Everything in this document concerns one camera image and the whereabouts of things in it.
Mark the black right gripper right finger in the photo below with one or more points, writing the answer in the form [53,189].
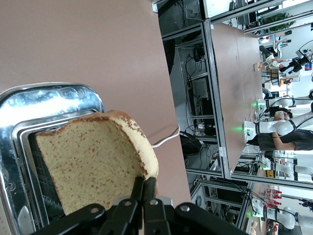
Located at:
[156,218]

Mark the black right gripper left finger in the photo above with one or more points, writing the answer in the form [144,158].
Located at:
[122,215]

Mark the bread slice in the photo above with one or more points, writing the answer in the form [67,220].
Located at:
[97,159]

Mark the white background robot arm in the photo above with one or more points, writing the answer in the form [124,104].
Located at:
[283,169]
[281,102]
[288,218]
[266,127]

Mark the cream and chrome toaster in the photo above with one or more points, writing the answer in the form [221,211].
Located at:
[14,147]

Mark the black chair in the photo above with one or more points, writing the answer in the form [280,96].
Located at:
[190,144]

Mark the grey computer box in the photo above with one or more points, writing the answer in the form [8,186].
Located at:
[200,88]

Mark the person in dark shirt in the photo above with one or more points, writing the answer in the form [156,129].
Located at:
[288,140]

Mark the neighbouring brown top table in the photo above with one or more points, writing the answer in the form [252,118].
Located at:
[234,85]

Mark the person in white shirt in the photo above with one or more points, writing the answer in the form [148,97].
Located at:
[272,63]

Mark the green plant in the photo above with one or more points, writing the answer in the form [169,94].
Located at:
[281,20]

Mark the aluminium table frame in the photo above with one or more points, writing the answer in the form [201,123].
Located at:
[216,98]

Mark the aluminium corner bracket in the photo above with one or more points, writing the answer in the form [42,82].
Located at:
[154,6]

